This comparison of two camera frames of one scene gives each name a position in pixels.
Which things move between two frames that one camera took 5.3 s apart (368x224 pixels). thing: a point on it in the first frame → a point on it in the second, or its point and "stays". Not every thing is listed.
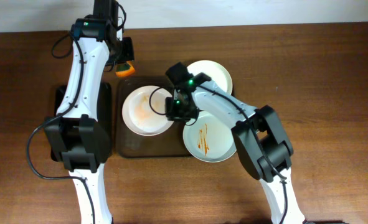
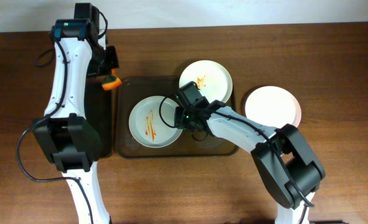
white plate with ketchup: (144, 111) → (274, 106)
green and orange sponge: (124, 70) → (112, 81)
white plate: (209, 139) → (146, 124)
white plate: (217, 73) stays
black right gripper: (174, 113) → (185, 93)
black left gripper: (126, 50) → (109, 66)
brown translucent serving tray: (169, 143) stays
